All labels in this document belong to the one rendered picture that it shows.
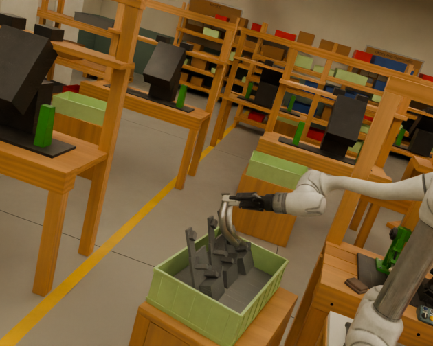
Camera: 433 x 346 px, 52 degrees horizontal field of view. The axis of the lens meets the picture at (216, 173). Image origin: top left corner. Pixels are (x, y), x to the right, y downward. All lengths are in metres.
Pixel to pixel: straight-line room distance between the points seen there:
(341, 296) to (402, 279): 0.76
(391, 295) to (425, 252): 0.20
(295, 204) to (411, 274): 0.51
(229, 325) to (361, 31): 11.01
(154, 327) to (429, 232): 1.12
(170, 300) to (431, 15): 11.40
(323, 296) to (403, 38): 10.55
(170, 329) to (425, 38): 11.36
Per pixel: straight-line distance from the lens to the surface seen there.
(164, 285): 1.88
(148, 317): 1.94
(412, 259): 1.62
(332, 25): 12.30
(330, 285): 2.35
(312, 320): 2.45
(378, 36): 12.39
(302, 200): 1.82
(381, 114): 2.70
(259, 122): 9.38
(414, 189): 1.72
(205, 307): 1.82
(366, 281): 2.56
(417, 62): 12.54
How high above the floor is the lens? 1.95
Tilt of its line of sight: 18 degrees down
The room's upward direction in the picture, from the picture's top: 16 degrees clockwise
